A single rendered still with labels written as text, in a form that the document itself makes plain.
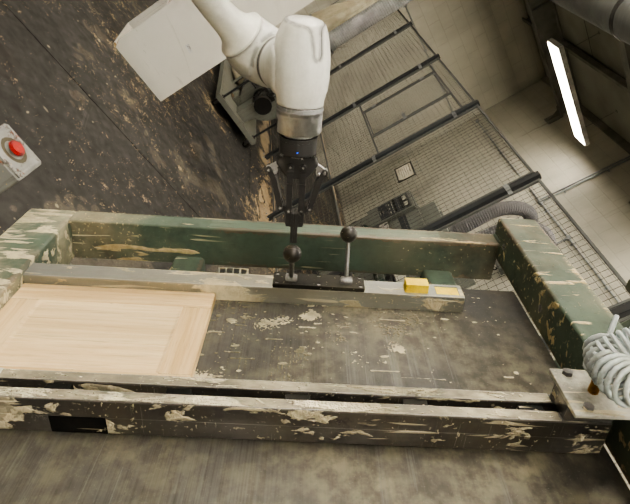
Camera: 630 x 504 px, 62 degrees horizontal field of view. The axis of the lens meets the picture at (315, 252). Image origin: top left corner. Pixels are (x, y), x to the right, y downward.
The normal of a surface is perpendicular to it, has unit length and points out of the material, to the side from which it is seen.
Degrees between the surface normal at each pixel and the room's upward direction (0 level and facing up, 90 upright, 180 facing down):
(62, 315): 55
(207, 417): 90
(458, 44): 90
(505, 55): 90
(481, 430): 90
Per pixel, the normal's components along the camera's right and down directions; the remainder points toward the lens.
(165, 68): 0.09, 0.62
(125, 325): 0.07, -0.87
